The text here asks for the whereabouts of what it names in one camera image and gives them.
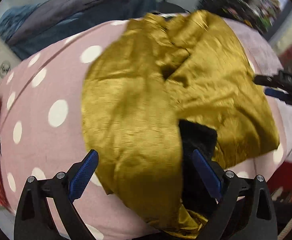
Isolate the gold satin padded jacket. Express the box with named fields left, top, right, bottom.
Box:
left=81, top=10, right=279, bottom=239

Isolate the black metal shelf cart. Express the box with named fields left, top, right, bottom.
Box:
left=196, top=0, right=270, bottom=35

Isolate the grey blue massage bed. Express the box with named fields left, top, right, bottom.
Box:
left=0, top=0, right=156, bottom=60

